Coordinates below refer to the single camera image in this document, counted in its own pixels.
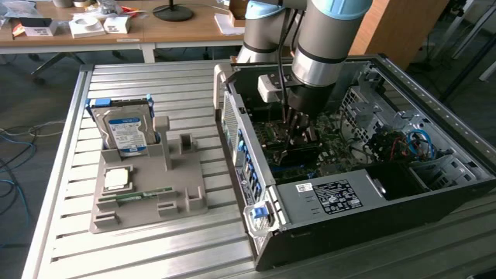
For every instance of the wooden cabinet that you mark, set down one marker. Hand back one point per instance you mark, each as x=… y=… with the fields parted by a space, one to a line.
x=407 y=29

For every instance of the perforated metal disk bay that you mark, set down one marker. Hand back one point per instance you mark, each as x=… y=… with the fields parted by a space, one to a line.
x=365 y=113

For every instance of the black and white box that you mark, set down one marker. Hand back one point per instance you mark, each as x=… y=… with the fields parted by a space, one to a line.
x=39 y=30

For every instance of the light grey wrist camera box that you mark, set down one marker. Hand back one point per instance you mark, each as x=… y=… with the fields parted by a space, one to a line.
x=271 y=88

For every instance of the green RAM stick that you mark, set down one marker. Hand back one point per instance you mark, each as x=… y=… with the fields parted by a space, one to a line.
x=135 y=195

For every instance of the blue case latch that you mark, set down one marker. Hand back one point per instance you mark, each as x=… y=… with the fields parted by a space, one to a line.
x=259 y=212

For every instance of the hard disk in blue carrier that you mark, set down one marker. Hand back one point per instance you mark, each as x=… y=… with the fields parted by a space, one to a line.
x=125 y=130

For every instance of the black lamp base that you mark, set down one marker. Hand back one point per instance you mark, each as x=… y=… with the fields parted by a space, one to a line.
x=173 y=14

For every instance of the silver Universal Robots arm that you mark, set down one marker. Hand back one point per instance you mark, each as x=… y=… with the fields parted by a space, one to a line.
x=330 y=29

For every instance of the grey power supply unit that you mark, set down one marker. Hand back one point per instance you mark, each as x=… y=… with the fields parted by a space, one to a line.
x=306 y=206

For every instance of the white box with tape roll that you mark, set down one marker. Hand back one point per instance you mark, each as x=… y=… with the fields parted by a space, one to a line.
x=87 y=29

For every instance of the beige tape roll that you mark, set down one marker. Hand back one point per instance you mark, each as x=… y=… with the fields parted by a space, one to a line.
x=82 y=4

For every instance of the grey parts rack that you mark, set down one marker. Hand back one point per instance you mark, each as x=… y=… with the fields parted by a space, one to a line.
x=155 y=180

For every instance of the CPU socket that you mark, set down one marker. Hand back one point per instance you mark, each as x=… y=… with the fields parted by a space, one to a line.
x=277 y=130

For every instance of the brown cardboard box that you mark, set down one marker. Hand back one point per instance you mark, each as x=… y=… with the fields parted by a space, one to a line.
x=237 y=10

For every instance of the clear plastic bag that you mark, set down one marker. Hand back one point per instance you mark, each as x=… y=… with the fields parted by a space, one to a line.
x=15 y=8

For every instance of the red yellow packet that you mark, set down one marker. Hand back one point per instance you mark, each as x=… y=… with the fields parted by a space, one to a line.
x=134 y=11

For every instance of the white paper stack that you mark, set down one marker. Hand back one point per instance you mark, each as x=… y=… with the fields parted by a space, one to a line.
x=229 y=26

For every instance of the silver CPU chip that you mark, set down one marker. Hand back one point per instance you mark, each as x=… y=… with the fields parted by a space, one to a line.
x=117 y=178

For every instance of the black open PC case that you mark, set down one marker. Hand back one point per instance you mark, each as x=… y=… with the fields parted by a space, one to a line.
x=349 y=232

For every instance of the small red box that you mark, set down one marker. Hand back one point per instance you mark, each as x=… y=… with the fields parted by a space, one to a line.
x=18 y=30

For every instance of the grey cup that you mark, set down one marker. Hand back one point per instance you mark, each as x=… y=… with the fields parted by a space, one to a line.
x=62 y=3

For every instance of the green motherboard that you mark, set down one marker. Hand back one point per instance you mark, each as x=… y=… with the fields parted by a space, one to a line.
x=338 y=154

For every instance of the wooden desk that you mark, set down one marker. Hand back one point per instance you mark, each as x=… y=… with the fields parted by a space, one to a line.
x=174 y=29

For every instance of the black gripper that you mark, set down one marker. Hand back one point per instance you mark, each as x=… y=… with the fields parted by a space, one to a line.
x=310 y=100

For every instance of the Nvidia graphics card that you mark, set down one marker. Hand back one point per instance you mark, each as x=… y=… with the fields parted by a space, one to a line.
x=305 y=155

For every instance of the small white labelled box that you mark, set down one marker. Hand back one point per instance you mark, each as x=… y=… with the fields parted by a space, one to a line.
x=117 y=26

